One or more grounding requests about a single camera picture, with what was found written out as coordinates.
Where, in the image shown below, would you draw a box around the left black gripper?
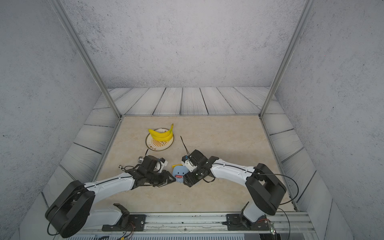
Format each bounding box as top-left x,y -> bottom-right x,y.
145,169 -> 178,187

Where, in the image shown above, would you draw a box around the light blue alarm clock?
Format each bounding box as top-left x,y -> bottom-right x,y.
172,166 -> 189,183

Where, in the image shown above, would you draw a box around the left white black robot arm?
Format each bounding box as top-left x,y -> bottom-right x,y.
45,156 -> 176,238

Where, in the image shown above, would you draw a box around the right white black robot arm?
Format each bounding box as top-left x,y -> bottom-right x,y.
182,150 -> 287,223

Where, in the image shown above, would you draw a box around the round patterned plate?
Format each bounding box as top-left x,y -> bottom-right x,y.
146,128 -> 174,152

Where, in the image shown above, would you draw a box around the yellow banana bunch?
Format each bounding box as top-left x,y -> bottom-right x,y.
148,124 -> 174,142

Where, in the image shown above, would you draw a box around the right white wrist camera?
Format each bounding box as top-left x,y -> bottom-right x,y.
182,155 -> 196,172

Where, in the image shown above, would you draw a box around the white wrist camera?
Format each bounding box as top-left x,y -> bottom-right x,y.
182,155 -> 196,172
155,158 -> 168,173

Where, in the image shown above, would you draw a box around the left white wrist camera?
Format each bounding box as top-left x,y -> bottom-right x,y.
155,158 -> 168,173

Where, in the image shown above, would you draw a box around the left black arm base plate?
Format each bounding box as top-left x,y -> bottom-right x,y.
102,203 -> 147,232

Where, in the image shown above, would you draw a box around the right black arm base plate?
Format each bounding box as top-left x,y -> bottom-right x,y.
222,213 -> 271,231

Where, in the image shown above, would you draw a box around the aluminium front rail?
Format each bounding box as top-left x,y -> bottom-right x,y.
53,211 -> 319,240

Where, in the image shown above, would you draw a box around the right aluminium frame post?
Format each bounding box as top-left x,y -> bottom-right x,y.
259,0 -> 316,119

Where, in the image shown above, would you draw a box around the aluminium frame post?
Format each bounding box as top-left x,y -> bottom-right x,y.
49,0 -> 123,119
259,0 -> 316,119

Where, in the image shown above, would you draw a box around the left aluminium frame post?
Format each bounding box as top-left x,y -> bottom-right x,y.
49,0 -> 123,119

